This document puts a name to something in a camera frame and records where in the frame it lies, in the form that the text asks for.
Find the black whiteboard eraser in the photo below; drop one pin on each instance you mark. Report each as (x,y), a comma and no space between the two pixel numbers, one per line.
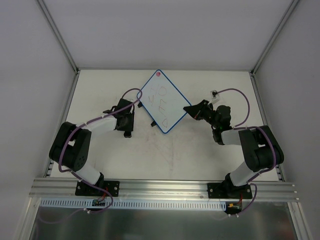
(127,134)

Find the white slotted cable duct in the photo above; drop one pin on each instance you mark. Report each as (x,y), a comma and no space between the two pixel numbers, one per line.
(134,204)

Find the aluminium frame post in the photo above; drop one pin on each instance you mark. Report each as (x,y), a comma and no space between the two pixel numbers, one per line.
(275,34)
(57,34)

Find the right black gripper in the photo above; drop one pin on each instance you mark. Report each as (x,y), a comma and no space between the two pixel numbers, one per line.
(202,110)

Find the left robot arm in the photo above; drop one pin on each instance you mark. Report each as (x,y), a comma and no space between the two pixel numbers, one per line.
(70,148)

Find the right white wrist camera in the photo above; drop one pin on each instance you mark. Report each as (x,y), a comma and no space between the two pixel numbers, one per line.
(215,97)

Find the right aluminium frame post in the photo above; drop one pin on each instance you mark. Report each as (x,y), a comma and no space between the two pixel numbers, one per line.
(275,34)

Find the blue framed whiteboard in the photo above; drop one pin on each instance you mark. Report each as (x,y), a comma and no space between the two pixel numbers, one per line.
(163,101)

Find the left aluminium frame post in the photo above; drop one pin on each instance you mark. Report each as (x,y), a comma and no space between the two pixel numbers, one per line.
(57,34)

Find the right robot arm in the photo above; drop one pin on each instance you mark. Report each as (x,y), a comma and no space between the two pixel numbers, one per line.
(260,149)

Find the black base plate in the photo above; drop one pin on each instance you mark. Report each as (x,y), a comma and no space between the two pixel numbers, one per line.
(84,190)
(220,191)

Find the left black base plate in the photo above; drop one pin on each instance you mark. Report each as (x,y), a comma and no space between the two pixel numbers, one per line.
(84,190)

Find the aluminium mounting rail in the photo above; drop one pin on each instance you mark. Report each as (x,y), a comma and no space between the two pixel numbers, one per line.
(185,190)

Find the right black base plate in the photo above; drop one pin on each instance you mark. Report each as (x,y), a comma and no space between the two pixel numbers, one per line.
(220,191)

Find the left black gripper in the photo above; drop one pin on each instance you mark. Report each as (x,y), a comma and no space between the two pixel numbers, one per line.
(133,116)

